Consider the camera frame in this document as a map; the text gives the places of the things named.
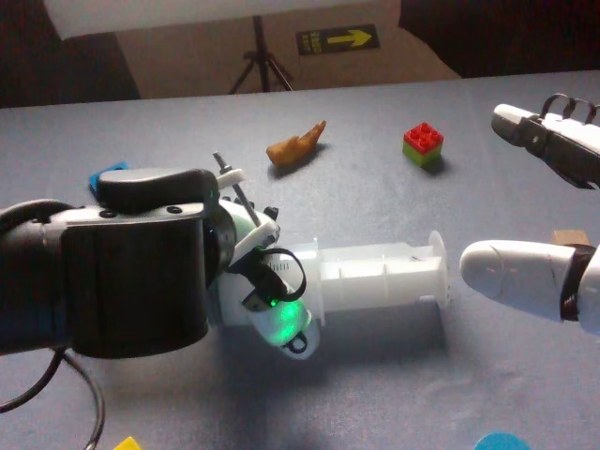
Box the black curtain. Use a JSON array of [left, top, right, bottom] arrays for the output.
[[0, 0, 142, 110], [398, 0, 600, 80]]

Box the black yellow arrow sign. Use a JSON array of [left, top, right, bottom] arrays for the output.
[[295, 23, 382, 57]]

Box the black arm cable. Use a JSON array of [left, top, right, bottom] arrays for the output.
[[0, 344, 107, 450]]

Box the orange-brown toy food piece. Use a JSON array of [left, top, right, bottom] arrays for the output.
[[265, 120, 328, 168]]

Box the black tripod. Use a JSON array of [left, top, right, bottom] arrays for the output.
[[228, 16, 295, 95]]

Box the large clear plastic syringe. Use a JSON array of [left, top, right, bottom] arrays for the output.
[[280, 229, 454, 324]]

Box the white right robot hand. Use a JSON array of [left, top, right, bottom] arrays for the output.
[[458, 93, 600, 337]]

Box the tan wooden block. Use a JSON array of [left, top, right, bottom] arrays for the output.
[[551, 228, 590, 248]]

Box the red and green toy brick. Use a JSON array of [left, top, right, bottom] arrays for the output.
[[401, 122, 444, 169]]

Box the blue round disc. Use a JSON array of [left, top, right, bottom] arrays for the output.
[[472, 431, 533, 450]]

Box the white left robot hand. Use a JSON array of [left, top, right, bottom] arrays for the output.
[[210, 196, 323, 362]]

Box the blue square four-hole block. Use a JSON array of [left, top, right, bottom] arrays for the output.
[[88, 161, 128, 193]]

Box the grey table cloth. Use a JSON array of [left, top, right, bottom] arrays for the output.
[[0, 69, 600, 450]]

